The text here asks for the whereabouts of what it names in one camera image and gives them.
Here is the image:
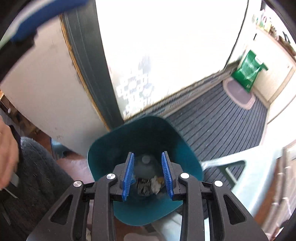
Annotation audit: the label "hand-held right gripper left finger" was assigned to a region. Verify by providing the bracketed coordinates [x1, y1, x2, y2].
[26, 152, 135, 241]

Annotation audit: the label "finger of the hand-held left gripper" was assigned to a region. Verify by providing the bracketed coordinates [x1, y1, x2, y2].
[9, 0, 89, 44]

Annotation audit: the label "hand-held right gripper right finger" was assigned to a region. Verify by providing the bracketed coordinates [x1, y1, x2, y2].
[161, 151, 270, 241]

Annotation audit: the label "teal waste bin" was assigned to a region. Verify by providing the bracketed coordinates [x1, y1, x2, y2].
[87, 115, 204, 226]

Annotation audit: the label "person's left hand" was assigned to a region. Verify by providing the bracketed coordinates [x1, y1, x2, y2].
[0, 115, 20, 189]

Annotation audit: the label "clear plastic bottle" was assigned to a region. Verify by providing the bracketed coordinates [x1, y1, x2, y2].
[134, 155, 162, 179]

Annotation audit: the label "dark striped floor mat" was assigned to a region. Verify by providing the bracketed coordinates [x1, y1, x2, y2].
[162, 81, 269, 188]

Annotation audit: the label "white plastic chair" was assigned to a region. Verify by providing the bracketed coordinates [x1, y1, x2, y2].
[159, 148, 286, 241]

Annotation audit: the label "grey fleece pants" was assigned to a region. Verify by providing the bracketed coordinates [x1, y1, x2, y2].
[0, 137, 75, 241]

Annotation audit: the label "pink plastic tray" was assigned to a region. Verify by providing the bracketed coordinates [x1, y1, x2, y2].
[222, 77, 256, 110]

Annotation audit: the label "frosted patterned sliding door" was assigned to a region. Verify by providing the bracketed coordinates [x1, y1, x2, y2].
[60, 0, 250, 130]

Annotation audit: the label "green sack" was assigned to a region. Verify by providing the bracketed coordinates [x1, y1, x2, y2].
[231, 50, 269, 93]

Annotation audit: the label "cream kitchen cabinet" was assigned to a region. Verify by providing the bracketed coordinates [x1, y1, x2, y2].
[251, 23, 296, 106]

